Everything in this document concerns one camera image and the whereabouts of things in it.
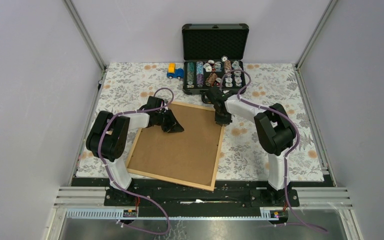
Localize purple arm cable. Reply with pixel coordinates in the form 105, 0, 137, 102
219, 69, 330, 235
97, 87, 176, 236

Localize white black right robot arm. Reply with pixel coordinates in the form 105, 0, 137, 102
206, 87, 299, 206

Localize blue toy block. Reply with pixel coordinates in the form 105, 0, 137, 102
166, 68, 184, 80

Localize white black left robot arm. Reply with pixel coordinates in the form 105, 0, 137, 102
85, 96, 184, 206

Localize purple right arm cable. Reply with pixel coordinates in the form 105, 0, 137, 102
219, 69, 330, 235

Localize black poker chip case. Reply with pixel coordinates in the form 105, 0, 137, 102
181, 23, 250, 103

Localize brown frame backing board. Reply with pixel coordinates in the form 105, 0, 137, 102
128, 103, 223, 187

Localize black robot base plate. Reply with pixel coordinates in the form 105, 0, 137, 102
57, 178, 348, 218

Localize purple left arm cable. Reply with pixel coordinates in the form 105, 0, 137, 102
97, 87, 176, 236

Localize light wooden picture frame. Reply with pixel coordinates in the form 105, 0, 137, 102
125, 100, 227, 192

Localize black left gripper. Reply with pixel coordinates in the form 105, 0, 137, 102
155, 108, 184, 133

